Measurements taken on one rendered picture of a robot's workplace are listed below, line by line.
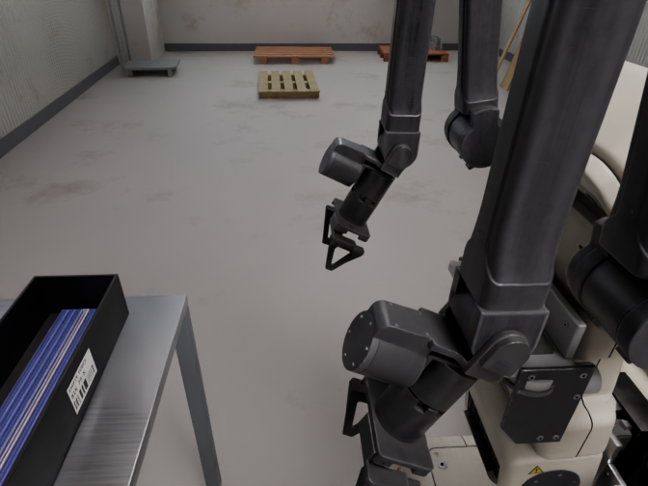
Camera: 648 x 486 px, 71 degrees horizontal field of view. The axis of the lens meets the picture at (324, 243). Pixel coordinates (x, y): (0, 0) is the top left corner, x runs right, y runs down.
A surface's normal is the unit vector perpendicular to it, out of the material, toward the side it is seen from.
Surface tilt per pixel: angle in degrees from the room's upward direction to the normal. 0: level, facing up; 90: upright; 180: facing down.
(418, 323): 22
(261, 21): 90
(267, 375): 0
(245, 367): 0
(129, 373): 0
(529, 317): 90
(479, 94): 79
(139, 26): 90
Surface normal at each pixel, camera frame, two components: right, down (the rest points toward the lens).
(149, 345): 0.02, -0.84
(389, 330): 0.06, 0.55
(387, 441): 0.47, -0.76
